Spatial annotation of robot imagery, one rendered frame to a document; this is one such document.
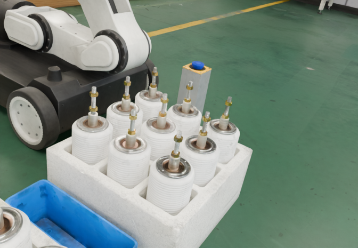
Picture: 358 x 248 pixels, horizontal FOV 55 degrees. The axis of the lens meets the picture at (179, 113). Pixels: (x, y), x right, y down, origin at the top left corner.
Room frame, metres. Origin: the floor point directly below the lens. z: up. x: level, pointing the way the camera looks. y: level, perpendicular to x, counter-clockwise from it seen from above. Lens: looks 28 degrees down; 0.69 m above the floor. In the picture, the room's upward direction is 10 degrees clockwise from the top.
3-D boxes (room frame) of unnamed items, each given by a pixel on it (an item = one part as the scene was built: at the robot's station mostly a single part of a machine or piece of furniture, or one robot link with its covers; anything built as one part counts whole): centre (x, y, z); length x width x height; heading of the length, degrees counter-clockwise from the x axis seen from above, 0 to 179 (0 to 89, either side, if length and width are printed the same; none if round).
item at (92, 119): (0.69, 0.20, 0.26); 0.02 x 0.02 x 0.03
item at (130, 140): (0.64, 0.10, 0.26); 0.02 x 0.02 x 0.03
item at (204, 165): (0.68, -0.06, 0.16); 0.10 x 0.10 x 0.18
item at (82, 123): (0.69, 0.20, 0.25); 0.08 x 0.08 x 0.01
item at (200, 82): (1.03, -0.03, 0.16); 0.07 x 0.07 x 0.31; 61
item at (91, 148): (0.69, 0.20, 0.16); 0.10 x 0.10 x 0.18
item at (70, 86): (1.26, 0.54, 0.19); 0.64 x 0.52 x 0.33; 62
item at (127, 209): (0.74, 0.04, 0.09); 0.39 x 0.39 x 0.18; 61
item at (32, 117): (0.91, 0.45, 0.10); 0.20 x 0.05 x 0.20; 62
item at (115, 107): (0.80, 0.14, 0.25); 0.08 x 0.08 x 0.01
